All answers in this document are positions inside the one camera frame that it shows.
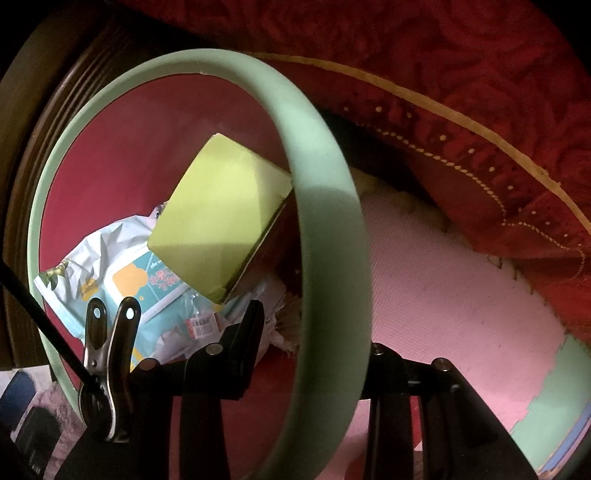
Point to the green foam floor mat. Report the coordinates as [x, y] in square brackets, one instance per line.
[554, 406]

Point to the black device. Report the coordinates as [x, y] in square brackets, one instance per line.
[37, 434]

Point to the red embroidered bed skirt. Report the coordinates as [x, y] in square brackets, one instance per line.
[461, 92]

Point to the red bin with green rim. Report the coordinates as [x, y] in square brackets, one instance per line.
[323, 230]

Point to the teal wet wipes pack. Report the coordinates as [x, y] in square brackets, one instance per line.
[138, 277]

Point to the yellow-green and white carton box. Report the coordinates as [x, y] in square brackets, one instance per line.
[217, 207]

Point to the dark wooden nightstand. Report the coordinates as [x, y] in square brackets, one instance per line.
[27, 138]

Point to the blue white box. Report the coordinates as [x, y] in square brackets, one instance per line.
[18, 392]

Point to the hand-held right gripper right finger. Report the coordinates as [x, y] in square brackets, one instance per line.
[388, 369]

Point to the metal spring clip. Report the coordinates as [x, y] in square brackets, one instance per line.
[120, 350]

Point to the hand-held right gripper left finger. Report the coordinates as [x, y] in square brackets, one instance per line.
[249, 332]

